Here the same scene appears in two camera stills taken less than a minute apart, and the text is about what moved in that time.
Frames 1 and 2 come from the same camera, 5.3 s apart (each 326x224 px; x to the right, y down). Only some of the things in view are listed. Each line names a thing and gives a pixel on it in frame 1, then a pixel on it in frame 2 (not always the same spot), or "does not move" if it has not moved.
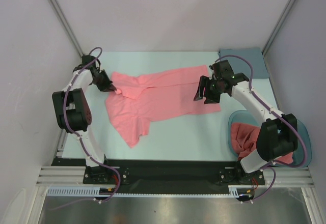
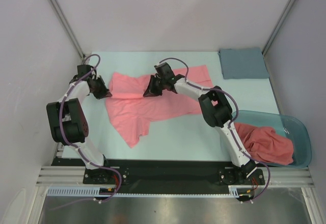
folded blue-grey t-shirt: (239, 65) does not move
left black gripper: (105, 88) to (104, 91)
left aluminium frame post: (61, 14) does not move
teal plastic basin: (301, 157) does not move
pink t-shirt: (139, 100) does not move
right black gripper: (208, 88) to (158, 83)
